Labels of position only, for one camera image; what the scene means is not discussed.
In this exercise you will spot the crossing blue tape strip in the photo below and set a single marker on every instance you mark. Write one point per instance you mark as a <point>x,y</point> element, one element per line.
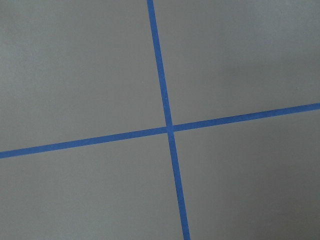
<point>159,130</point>

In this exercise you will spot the long blue tape strip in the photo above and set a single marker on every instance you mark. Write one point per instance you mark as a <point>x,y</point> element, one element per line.
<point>168,121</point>

